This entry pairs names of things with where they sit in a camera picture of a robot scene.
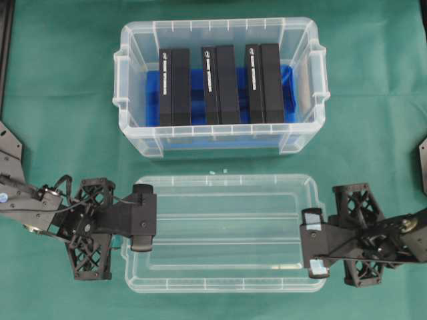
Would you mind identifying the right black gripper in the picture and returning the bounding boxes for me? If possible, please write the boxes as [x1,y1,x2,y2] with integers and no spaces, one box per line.
[300,183,417,287]

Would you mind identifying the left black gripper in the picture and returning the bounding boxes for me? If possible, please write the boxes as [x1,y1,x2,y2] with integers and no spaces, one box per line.
[46,177,157,281]

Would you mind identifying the clear plastic box lid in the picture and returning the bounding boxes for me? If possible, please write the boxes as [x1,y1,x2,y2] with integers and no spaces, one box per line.
[121,173,325,293]

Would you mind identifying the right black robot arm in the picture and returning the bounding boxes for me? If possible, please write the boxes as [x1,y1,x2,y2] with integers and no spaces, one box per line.
[300,183,426,287]

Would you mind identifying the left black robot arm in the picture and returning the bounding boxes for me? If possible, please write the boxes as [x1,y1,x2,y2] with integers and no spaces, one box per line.
[1,125,157,281]

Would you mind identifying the clear plastic storage box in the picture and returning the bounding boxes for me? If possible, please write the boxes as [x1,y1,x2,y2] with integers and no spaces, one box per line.
[113,17,330,158]

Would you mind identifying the blue foam insert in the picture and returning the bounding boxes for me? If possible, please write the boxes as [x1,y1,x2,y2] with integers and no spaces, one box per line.
[145,65,298,150]

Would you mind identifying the green table cloth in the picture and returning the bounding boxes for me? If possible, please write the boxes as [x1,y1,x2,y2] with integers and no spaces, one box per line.
[1,1,426,319]

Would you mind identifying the middle black camera box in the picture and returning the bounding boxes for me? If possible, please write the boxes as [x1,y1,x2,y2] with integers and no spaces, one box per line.
[201,45,241,125]

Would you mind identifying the black camera box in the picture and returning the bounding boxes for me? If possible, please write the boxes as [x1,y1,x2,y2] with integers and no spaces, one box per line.
[201,45,241,125]
[245,43,285,124]
[158,48,191,127]

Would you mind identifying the left black camera box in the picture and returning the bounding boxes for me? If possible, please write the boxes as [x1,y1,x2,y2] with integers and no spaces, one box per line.
[158,48,191,127]

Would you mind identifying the right black camera box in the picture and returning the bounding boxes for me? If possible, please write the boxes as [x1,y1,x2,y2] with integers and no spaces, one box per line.
[245,43,285,124]

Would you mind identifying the black frame rail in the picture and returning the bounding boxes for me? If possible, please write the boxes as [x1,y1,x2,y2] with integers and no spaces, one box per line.
[0,0,15,112]

